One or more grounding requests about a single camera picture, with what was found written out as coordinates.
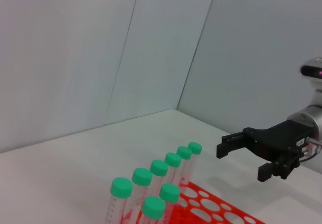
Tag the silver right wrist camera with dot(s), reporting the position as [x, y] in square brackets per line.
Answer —
[312, 69]

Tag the green capped clear test tube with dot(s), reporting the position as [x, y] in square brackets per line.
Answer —
[173, 159]
[159, 167]
[195, 148]
[184, 152]
[169, 192]
[121, 187]
[142, 176]
[153, 207]

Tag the orange test tube rack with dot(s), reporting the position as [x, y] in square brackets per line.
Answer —
[184, 210]

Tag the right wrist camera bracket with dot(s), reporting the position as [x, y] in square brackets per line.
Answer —
[317, 93]

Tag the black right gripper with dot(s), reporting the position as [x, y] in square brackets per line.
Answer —
[279, 141]

